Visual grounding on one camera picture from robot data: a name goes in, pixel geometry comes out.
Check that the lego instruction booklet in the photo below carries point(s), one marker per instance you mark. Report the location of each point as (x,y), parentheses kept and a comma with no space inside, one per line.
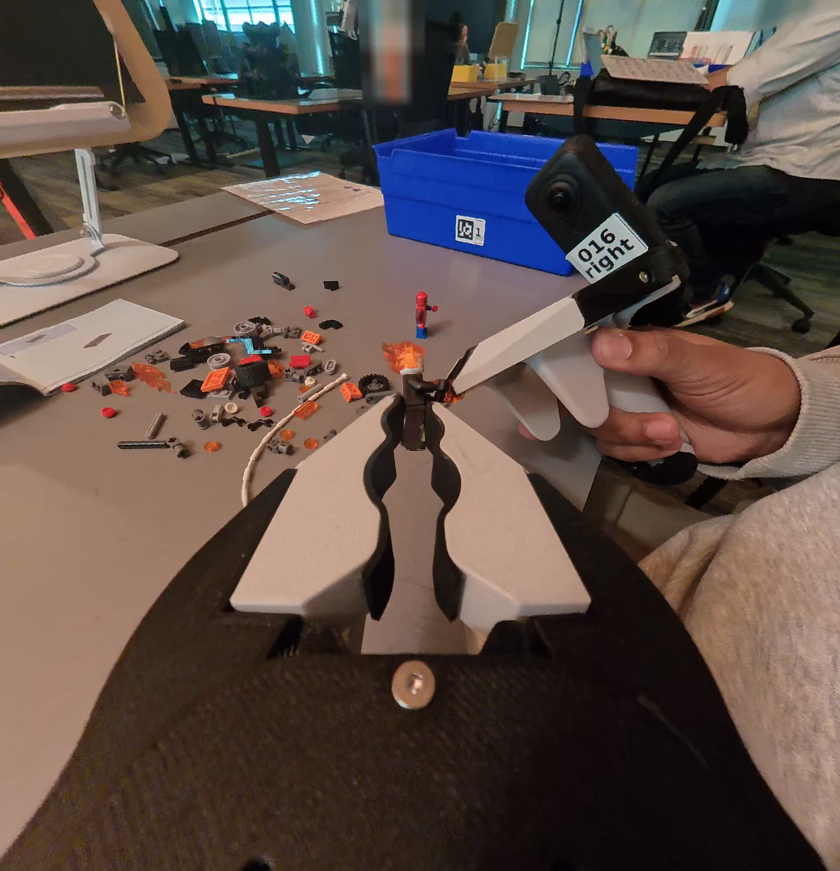
(86,340)

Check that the red blue lego minifigure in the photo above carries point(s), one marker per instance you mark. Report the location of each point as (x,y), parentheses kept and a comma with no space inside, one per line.
(421,309)

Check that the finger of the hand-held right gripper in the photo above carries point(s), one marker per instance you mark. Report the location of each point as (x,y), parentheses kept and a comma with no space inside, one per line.
(522,340)

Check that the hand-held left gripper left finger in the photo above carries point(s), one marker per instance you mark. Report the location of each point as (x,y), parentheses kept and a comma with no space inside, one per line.
(311,531)

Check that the dark screen tablet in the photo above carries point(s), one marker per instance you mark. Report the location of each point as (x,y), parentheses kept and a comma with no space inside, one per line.
(39,41)

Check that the black bag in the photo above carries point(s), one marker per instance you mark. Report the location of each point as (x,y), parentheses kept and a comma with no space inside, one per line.
(638,95)

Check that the black office chair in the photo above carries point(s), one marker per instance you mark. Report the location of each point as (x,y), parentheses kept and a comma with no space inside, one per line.
(835,218)

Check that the white tablet stand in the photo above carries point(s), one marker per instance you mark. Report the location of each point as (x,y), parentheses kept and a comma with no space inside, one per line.
(120,258)

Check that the flame head lego minifigure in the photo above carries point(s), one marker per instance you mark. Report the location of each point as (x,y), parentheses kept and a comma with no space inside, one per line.
(414,401)

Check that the person's right forearm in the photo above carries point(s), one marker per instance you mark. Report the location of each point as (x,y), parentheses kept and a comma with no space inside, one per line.
(828,408)

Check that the blue plastic bin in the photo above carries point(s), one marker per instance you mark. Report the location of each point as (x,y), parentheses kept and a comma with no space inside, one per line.
(447,190)

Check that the wooden edge desk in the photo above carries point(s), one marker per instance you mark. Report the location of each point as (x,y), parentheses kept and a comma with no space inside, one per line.
(549,109)
(284,105)

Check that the yellow storage bin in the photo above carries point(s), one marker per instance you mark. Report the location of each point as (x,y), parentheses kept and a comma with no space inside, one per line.
(495,69)
(464,73)

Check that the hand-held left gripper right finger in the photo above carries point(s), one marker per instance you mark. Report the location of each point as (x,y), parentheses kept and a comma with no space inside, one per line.
(508,544)

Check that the pile of loose lego pieces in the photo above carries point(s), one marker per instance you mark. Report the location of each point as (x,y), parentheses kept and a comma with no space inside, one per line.
(255,375)

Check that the person's right hand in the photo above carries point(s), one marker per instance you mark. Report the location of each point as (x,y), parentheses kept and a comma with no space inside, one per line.
(726,401)

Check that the person's grey sweater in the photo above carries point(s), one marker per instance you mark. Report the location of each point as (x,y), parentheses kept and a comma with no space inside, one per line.
(767,612)

